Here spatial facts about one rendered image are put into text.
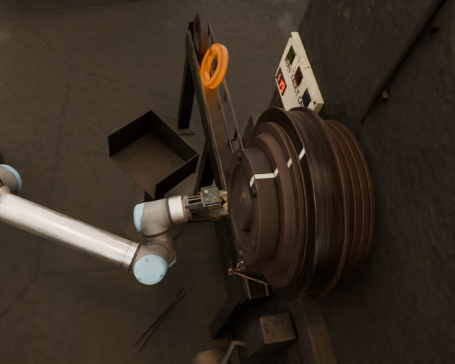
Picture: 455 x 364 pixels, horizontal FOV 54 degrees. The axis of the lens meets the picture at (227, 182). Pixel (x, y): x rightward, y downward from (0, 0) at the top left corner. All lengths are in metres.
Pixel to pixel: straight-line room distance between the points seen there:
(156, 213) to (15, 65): 1.72
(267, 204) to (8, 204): 0.80
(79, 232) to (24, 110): 1.42
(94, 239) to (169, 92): 1.54
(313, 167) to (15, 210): 0.89
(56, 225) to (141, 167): 0.46
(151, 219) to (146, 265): 0.17
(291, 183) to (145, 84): 1.95
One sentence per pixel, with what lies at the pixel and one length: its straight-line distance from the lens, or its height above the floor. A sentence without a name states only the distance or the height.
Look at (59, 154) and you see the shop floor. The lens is 2.50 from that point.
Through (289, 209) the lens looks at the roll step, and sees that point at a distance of 0.94.
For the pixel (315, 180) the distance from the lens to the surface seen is 0.89.
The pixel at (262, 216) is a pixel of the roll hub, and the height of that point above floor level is 1.23.
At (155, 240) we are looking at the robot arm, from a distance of 1.47.
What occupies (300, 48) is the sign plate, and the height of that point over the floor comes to 1.24.
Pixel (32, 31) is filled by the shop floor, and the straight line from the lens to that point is 3.13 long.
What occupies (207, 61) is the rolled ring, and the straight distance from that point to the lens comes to 2.01.
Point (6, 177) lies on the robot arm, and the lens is 1.58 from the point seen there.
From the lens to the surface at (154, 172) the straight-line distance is 1.70.
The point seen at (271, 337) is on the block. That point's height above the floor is 0.80.
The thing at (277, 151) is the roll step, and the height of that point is 1.28.
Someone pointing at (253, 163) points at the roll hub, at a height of 1.25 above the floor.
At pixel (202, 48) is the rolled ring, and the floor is 0.68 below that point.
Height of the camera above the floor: 2.05
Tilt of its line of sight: 58 degrees down
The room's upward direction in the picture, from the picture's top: 19 degrees clockwise
